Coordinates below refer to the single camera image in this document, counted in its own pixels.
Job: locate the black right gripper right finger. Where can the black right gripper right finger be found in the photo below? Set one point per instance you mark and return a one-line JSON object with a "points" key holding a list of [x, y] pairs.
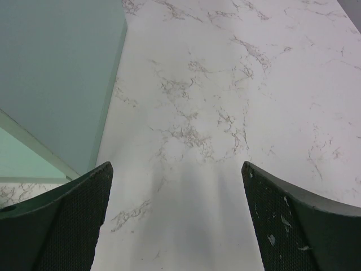
{"points": [[297, 229]]}

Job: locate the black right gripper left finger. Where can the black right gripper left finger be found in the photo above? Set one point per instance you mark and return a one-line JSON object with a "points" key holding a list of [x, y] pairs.
{"points": [[59, 229]]}

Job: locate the mint green open cabinet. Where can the mint green open cabinet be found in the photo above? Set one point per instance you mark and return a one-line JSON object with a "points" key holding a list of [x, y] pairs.
{"points": [[59, 61]]}

